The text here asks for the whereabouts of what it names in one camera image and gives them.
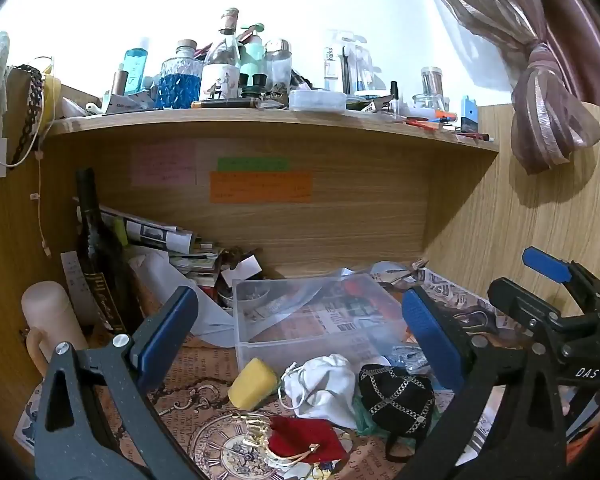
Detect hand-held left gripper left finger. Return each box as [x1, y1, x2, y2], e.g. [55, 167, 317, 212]
[34, 285, 208, 480]

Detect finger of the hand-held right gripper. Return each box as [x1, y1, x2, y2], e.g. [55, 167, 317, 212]
[487, 276, 568, 341]
[522, 246, 600, 306]

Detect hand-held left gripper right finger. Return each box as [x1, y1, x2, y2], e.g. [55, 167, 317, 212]
[395, 285, 567, 480]

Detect black chain-print pouch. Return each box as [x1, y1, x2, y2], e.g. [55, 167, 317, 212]
[356, 362, 437, 463]

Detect yellow sponge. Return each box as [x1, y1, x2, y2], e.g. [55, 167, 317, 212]
[227, 357, 279, 411]

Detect green cloth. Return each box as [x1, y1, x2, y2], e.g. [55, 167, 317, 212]
[352, 395, 382, 437]

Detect white drawstring pouch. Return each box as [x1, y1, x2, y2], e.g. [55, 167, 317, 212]
[279, 354, 358, 431]

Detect clear plastic storage box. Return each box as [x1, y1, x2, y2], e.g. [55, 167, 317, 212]
[231, 267, 421, 378]

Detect gold hair clip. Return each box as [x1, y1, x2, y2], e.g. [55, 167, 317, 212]
[232, 410, 276, 461]

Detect red velvet pouch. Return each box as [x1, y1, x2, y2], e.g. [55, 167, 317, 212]
[267, 416, 348, 467]

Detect white paper sheet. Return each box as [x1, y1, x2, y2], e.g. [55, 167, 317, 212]
[127, 247, 237, 337]

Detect stack of booklets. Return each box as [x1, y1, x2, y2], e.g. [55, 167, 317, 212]
[170, 242, 226, 287]

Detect vintage newspaper-print mat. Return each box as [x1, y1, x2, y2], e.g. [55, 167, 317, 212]
[12, 265, 546, 480]

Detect orange cloth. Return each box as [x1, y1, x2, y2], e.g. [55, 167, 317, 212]
[565, 410, 600, 461]

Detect dark wine bottle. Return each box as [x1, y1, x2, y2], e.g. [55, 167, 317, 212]
[75, 167, 142, 337]

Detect small white card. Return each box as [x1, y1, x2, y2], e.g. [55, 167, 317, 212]
[221, 255, 262, 287]

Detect white receipt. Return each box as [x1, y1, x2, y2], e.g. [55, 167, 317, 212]
[61, 251, 104, 327]

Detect pile of papers and magazines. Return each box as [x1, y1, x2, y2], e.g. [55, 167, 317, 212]
[77, 202, 197, 257]

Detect beige tumbler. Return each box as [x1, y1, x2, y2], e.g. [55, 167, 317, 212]
[21, 281, 89, 377]

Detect blue and white block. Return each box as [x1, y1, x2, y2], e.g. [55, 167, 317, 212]
[461, 96, 479, 133]

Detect pink sticky note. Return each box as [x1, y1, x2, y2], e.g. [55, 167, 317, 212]
[131, 141, 197, 186]

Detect orange sticky note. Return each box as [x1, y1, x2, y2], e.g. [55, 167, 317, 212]
[209, 170, 313, 205]

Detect striped mauve curtain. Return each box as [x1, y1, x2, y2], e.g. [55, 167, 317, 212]
[412, 0, 600, 176]

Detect orange markers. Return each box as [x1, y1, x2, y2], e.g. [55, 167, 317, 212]
[405, 116, 457, 132]

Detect green sticky note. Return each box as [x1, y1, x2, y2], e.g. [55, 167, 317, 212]
[216, 156, 289, 172]

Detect glass jar of sticks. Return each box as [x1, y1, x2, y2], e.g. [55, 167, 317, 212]
[421, 66, 444, 99]

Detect white paper package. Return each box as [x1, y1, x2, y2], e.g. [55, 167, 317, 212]
[102, 91, 156, 114]

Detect black and gold pen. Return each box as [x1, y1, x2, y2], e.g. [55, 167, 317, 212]
[191, 98, 260, 110]

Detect wooden shelf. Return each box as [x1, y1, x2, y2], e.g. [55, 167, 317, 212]
[47, 108, 501, 153]

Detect glass bottle with blue liquid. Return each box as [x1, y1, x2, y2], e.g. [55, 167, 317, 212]
[159, 40, 204, 109]

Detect yellow object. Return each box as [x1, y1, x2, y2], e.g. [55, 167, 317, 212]
[42, 75, 62, 124]

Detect black ink bottles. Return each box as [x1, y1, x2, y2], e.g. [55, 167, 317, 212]
[239, 74, 269, 99]

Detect clear lidded plastic case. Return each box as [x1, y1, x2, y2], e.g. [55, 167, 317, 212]
[289, 90, 347, 112]

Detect clear bottle with fox label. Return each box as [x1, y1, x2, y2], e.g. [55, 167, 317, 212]
[200, 8, 242, 101]

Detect blue toner bottle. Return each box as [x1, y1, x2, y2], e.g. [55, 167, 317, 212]
[124, 47, 149, 96]

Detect toothbrush blister pack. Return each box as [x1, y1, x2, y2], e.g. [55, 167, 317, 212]
[325, 30, 377, 95]

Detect mint green bottle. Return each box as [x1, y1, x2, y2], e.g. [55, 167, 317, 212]
[240, 30, 266, 88]

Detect clear jar with silver lid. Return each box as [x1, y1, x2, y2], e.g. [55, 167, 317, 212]
[265, 38, 294, 91]

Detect white cable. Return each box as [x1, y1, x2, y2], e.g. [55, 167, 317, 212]
[29, 55, 57, 261]

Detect black chain strap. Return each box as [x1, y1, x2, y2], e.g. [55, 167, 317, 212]
[11, 65, 44, 167]

